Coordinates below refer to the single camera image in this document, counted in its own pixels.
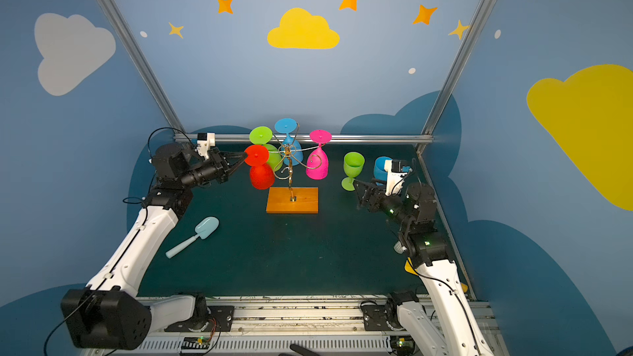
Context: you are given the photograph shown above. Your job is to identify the blue wine glass front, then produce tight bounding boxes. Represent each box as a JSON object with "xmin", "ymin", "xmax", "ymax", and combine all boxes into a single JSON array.
[{"xmin": 374, "ymin": 156, "xmax": 392, "ymax": 185}]

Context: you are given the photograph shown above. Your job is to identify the blue wine glass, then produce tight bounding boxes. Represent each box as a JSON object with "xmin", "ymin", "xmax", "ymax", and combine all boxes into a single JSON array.
[
  {"xmin": 275, "ymin": 118, "xmax": 303, "ymax": 166},
  {"xmin": 374, "ymin": 156, "xmax": 392, "ymax": 185}
]

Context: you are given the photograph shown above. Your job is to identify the light green wine glass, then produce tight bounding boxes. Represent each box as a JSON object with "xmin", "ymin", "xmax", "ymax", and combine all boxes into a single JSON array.
[{"xmin": 341, "ymin": 152, "xmax": 365, "ymax": 191}]

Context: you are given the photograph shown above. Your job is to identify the red wine glass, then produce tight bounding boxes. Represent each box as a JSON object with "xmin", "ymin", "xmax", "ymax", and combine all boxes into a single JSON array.
[{"xmin": 245, "ymin": 145, "xmax": 275, "ymax": 191}]

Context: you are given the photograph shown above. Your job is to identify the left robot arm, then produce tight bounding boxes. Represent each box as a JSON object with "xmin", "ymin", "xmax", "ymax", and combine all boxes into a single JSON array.
[{"xmin": 60, "ymin": 143, "xmax": 247, "ymax": 350}]

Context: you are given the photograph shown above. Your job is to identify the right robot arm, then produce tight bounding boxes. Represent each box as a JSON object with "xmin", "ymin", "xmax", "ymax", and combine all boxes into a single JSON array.
[{"xmin": 353, "ymin": 181, "xmax": 493, "ymax": 355}]

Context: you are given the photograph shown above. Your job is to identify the magenta wine glass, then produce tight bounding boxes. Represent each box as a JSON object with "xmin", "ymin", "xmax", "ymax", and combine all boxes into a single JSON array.
[{"xmin": 306, "ymin": 130, "xmax": 332, "ymax": 181}]

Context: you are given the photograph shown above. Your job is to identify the wooden rack base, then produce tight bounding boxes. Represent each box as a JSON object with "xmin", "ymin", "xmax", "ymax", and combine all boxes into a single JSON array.
[{"xmin": 266, "ymin": 187, "xmax": 319, "ymax": 214}]

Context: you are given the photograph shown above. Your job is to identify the blue wine glass rear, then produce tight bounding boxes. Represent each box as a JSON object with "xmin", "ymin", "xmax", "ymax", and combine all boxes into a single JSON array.
[{"xmin": 275, "ymin": 118, "xmax": 303, "ymax": 166}]

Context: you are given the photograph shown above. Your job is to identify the light blue spatula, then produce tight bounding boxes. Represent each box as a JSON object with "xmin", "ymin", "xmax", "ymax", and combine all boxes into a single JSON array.
[{"xmin": 165, "ymin": 217, "xmax": 219, "ymax": 259}]

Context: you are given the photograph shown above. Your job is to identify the yellow plastic piece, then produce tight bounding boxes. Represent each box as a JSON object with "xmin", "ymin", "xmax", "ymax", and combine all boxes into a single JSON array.
[{"xmin": 405, "ymin": 259, "xmax": 468, "ymax": 293}]

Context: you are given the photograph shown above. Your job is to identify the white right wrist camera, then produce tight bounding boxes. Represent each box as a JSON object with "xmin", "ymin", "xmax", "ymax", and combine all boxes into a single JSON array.
[{"xmin": 384, "ymin": 159, "xmax": 411, "ymax": 196}]

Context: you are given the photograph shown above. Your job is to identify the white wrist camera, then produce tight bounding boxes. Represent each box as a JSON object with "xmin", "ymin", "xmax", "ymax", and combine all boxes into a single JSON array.
[
  {"xmin": 196, "ymin": 133, "xmax": 216, "ymax": 160},
  {"xmin": 384, "ymin": 159, "xmax": 411, "ymax": 196}
]

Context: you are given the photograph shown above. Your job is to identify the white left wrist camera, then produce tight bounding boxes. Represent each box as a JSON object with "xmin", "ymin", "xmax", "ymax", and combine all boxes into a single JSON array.
[{"xmin": 196, "ymin": 133, "xmax": 216, "ymax": 160}]

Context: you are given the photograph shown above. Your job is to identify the gold wire glass rack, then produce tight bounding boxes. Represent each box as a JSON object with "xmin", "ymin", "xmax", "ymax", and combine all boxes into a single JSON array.
[{"xmin": 273, "ymin": 133, "xmax": 308, "ymax": 203}]

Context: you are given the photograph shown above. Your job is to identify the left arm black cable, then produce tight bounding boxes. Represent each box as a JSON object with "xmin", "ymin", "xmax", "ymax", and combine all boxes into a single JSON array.
[{"xmin": 147, "ymin": 127, "xmax": 196, "ymax": 159}]

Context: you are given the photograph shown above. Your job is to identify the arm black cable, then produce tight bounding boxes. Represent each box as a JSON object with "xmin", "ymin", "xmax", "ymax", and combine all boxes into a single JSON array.
[
  {"xmin": 147, "ymin": 127, "xmax": 196, "ymax": 159},
  {"xmin": 414, "ymin": 266, "xmax": 483, "ymax": 356}
]

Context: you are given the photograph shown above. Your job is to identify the aluminium frame rail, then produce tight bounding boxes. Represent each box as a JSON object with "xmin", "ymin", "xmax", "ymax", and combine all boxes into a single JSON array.
[{"xmin": 173, "ymin": 133, "xmax": 434, "ymax": 144}]

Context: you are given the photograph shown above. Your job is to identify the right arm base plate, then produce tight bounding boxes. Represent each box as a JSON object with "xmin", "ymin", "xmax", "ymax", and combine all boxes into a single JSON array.
[{"xmin": 359, "ymin": 300, "xmax": 430, "ymax": 331}]

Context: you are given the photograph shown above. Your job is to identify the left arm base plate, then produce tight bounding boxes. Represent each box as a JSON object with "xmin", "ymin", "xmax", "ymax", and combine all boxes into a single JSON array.
[{"xmin": 164, "ymin": 305, "xmax": 235, "ymax": 333}]

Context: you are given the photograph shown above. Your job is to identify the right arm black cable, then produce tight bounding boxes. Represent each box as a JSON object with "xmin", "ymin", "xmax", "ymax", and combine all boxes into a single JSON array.
[{"xmin": 414, "ymin": 266, "xmax": 483, "ymax": 356}]

